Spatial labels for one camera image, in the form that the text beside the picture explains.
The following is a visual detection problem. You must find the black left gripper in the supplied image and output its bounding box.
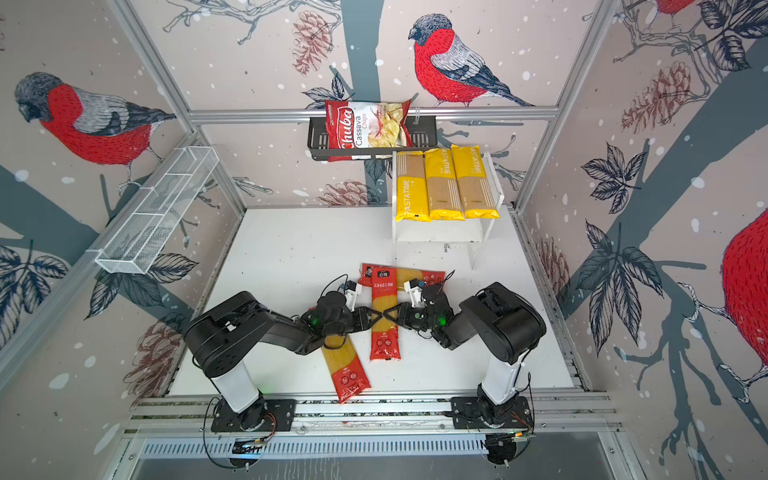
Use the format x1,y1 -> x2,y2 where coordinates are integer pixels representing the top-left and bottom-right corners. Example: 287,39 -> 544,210
324,306 -> 384,339

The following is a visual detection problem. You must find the red spaghetti pack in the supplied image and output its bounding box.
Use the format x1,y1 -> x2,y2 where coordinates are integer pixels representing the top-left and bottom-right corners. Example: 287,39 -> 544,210
322,335 -> 371,404
370,268 -> 401,360
358,263 -> 446,291

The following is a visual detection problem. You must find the yellow spaghetti pack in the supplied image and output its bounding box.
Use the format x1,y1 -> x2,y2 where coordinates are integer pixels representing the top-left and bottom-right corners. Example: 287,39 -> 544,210
395,152 -> 431,222
451,145 -> 499,219
424,149 -> 465,221

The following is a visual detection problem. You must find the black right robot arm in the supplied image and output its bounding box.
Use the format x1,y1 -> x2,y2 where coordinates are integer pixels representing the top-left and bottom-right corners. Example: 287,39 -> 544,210
382,282 -> 547,425

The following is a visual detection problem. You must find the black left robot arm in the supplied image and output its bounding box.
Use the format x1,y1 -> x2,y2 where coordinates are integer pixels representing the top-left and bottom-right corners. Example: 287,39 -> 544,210
182,291 -> 382,414

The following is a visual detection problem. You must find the white two-tier shelf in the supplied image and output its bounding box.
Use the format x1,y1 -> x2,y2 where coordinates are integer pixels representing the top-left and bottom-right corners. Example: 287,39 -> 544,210
391,151 -> 505,270

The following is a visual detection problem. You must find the red cassava chips bag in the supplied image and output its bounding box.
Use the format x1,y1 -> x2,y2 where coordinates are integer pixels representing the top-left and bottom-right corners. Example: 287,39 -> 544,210
325,100 -> 413,151

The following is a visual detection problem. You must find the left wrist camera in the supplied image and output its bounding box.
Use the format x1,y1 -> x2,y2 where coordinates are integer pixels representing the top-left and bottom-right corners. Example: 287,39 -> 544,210
342,280 -> 362,311

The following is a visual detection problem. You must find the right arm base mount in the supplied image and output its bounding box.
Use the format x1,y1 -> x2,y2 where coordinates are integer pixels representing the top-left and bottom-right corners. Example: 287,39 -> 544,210
446,394 -> 534,430

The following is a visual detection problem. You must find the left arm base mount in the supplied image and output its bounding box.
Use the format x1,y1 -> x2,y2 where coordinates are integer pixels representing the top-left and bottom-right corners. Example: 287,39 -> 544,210
211,398 -> 297,433

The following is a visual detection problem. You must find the black wall basket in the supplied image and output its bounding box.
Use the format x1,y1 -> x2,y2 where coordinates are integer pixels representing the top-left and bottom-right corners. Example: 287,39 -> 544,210
307,116 -> 437,162

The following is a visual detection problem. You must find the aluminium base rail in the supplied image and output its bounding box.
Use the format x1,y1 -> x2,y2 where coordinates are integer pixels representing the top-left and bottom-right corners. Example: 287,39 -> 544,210
121,389 -> 621,469

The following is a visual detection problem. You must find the white wire mesh basket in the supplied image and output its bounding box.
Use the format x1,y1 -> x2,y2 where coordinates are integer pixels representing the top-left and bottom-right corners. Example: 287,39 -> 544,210
95,146 -> 219,274

